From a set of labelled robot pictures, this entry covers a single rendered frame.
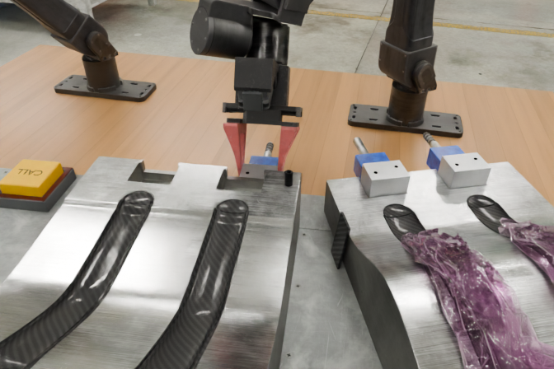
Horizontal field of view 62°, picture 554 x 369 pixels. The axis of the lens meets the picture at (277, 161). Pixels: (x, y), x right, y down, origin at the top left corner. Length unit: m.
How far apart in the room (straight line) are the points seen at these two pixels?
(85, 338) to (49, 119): 0.60
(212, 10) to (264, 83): 0.11
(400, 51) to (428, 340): 0.48
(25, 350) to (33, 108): 0.66
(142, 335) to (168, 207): 0.17
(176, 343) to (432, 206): 0.34
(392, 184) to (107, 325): 0.36
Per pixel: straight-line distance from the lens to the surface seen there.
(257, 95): 0.52
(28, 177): 0.72
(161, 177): 0.60
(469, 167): 0.63
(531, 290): 0.47
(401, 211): 0.58
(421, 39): 0.76
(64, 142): 0.86
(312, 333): 0.51
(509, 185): 0.66
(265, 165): 0.63
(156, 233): 0.50
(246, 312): 0.42
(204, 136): 0.81
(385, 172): 0.58
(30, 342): 0.42
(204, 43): 0.57
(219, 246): 0.48
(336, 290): 0.55
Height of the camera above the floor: 1.22
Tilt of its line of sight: 35 degrees down
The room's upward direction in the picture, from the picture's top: straight up
